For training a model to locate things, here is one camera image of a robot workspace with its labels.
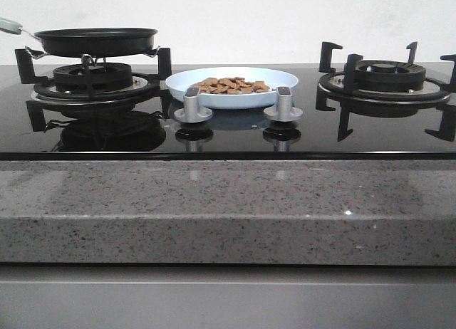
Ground black pan support grate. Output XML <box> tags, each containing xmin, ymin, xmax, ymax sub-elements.
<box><xmin>15</xmin><ymin>47</ymin><xmax>172</xmax><ymax>106</ymax></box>
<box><xmin>316</xmin><ymin>41</ymin><xmax>455</xmax><ymax>141</ymax></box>

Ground wire pan reducer ring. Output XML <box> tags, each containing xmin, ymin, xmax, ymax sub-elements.
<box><xmin>24</xmin><ymin>45</ymin><xmax>161</xmax><ymax>68</ymax></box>

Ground brown meat pieces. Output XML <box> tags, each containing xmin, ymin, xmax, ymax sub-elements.
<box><xmin>192</xmin><ymin>77</ymin><xmax>271</xmax><ymax>95</ymax></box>

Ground black gas burner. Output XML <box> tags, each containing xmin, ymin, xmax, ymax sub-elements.
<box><xmin>354</xmin><ymin>60</ymin><xmax>426</xmax><ymax>93</ymax></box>
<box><xmin>53</xmin><ymin>63</ymin><xmax>133</xmax><ymax>94</ymax></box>

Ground black glass gas cooktop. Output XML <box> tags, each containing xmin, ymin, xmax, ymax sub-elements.
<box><xmin>1</xmin><ymin>65</ymin><xmax>455</xmax><ymax>160</ymax></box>

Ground black frying pan green handle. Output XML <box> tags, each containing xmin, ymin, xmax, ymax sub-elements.
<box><xmin>15</xmin><ymin>28</ymin><xmax>157</xmax><ymax>59</ymax></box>

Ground silver stove knob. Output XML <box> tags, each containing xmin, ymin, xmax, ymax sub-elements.
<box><xmin>174</xmin><ymin>87</ymin><xmax>213</xmax><ymax>123</ymax></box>
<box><xmin>263</xmin><ymin>86</ymin><xmax>303</xmax><ymax>122</ymax></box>

